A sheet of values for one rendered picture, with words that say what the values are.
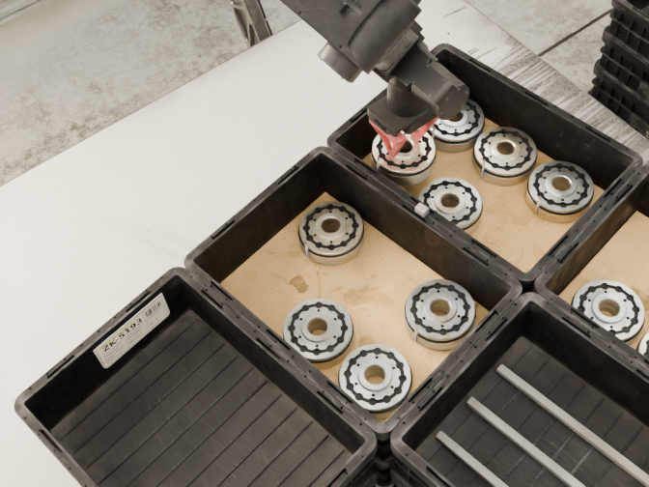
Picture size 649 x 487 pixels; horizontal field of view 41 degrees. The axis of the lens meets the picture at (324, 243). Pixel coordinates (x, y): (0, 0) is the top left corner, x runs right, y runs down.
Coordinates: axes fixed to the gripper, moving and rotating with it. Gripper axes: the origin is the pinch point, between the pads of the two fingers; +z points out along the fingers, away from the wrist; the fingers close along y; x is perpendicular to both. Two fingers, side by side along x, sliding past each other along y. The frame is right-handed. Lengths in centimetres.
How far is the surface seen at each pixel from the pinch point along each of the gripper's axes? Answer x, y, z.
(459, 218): -13.7, -0.6, 5.4
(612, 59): 16, 85, 47
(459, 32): 28, 42, 21
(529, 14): 69, 123, 89
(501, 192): -13.1, 10.0, 8.3
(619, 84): 12, 85, 52
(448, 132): 0.1, 10.5, 5.3
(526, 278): -30.4, -4.6, -1.4
